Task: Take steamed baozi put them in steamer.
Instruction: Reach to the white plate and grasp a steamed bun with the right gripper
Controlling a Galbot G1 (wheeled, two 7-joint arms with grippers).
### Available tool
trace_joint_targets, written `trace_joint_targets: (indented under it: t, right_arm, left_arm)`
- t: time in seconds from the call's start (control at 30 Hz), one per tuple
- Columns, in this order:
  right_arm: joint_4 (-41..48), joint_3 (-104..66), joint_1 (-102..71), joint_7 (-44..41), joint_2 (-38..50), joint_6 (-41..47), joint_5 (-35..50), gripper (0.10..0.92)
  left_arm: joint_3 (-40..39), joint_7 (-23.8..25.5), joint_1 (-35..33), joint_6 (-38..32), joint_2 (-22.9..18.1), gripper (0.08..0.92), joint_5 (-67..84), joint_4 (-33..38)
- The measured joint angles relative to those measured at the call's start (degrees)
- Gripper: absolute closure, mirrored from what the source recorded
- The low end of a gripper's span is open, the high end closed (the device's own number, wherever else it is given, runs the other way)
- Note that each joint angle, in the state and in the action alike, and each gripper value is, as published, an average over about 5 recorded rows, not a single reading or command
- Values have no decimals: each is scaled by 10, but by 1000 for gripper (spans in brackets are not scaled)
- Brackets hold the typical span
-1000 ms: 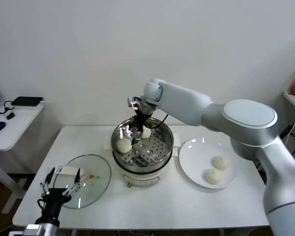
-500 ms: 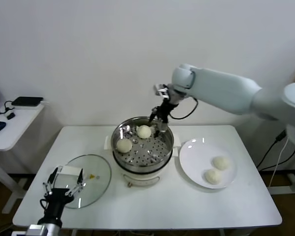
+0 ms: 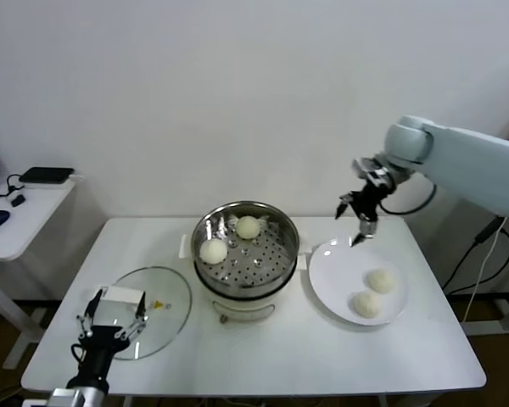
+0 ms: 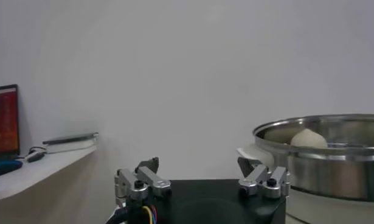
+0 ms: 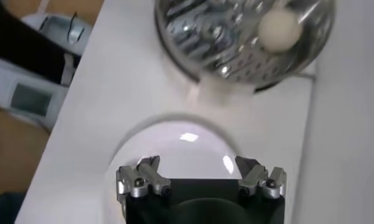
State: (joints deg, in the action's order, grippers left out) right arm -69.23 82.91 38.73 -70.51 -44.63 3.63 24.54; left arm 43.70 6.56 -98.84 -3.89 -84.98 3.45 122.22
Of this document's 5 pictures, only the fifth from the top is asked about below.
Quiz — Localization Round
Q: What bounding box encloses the white black robot torso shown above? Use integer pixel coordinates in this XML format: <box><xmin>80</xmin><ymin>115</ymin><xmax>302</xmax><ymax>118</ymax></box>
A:
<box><xmin>0</xmin><ymin>0</ymin><xmax>95</xmax><ymax>133</ymax></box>

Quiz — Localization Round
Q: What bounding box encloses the perforated steel steamer basket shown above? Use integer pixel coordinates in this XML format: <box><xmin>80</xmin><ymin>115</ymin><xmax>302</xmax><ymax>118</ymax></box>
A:
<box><xmin>154</xmin><ymin>0</ymin><xmax>336</xmax><ymax>92</ymax></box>

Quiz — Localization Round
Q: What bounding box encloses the white steamed baozi bun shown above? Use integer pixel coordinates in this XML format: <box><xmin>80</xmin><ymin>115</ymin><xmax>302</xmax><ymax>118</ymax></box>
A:
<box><xmin>258</xmin><ymin>9</ymin><xmax>303</xmax><ymax>53</ymax></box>

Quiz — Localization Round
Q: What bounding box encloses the white round plate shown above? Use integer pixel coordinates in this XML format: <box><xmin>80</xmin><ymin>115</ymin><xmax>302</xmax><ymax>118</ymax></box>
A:
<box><xmin>103</xmin><ymin>114</ymin><xmax>245</xmax><ymax>224</ymax></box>

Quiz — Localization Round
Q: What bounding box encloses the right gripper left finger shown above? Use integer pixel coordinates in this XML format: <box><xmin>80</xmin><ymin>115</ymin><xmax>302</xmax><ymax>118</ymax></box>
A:
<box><xmin>116</xmin><ymin>155</ymin><xmax>172</xmax><ymax>201</ymax></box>

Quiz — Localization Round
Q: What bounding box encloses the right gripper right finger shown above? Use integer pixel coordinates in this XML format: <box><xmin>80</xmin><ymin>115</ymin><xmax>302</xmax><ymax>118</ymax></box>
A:
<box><xmin>234</xmin><ymin>155</ymin><xmax>287</xmax><ymax>200</ymax></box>

